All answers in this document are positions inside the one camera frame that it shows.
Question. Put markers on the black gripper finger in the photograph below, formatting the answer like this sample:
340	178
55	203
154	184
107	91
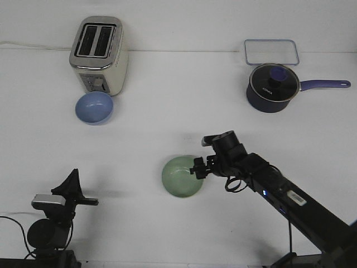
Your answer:
199	162
68	186
200	172
77	187

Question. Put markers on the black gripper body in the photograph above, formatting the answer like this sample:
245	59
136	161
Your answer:
227	154
66	213

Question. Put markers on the green bowl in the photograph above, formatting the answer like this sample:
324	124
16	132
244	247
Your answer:
177	179

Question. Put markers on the blue bowl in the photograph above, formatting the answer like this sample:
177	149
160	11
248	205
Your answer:
94	108

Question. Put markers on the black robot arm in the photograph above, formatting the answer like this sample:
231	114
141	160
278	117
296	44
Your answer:
50	236
334	238

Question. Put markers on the dark blue saucepan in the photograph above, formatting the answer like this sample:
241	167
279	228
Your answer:
272	100

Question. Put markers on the glass pot lid blue knob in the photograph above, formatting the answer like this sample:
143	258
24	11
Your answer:
273	75

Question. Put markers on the clear container blue rim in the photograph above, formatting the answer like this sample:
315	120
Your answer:
261	51

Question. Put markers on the silver two-slot toaster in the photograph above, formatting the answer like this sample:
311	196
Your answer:
99	55

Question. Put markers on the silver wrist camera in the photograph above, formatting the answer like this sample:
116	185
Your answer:
45	201
212	140

